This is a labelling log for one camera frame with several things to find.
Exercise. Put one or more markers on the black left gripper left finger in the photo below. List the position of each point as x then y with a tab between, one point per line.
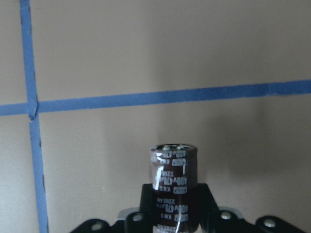
137	221

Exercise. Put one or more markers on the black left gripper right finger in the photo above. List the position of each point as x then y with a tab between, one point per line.
215	219

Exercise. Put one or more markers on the dark brown capacitor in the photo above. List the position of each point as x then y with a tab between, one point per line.
174	184

